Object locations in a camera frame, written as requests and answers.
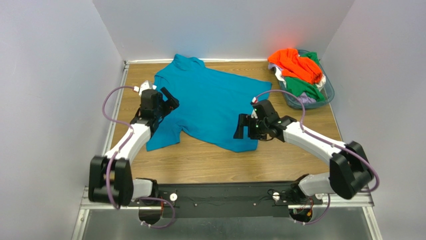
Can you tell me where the lavender t shirt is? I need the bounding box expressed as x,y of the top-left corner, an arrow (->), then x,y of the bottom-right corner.
296,92 -> 317,105

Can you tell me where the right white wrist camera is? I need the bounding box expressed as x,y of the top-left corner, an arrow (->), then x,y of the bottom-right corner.
250,97 -> 258,119

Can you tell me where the aluminium frame rail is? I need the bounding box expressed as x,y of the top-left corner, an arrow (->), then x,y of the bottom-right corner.
71,186 -> 383,240

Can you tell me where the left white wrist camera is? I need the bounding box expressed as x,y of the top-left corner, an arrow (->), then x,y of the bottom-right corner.
133,80 -> 157,97

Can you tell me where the teal plastic laundry basket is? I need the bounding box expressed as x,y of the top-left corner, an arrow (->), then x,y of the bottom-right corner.
275,49 -> 335,109

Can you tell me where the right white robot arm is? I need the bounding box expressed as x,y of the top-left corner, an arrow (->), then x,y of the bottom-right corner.
233,100 -> 375,203

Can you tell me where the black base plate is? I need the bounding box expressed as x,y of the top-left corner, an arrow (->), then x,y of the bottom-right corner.
136,181 -> 323,219

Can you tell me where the white t shirt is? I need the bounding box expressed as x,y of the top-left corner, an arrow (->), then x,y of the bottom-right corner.
268,63 -> 327,91

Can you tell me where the blue t shirt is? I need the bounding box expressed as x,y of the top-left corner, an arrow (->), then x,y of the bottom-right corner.
146,54 -> 272,153

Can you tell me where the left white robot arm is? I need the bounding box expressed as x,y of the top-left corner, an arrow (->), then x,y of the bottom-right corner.
88,81 -> 180,209

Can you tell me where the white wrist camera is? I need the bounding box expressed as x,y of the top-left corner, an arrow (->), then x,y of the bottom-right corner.
250,97 -> 258,119
133,80 -> 157,97

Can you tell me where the green t shirt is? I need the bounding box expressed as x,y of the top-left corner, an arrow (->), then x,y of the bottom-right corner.
285,71 -> 326,102

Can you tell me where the orange t shirt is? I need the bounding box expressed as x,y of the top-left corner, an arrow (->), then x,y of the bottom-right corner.
267,48 -> 323,85

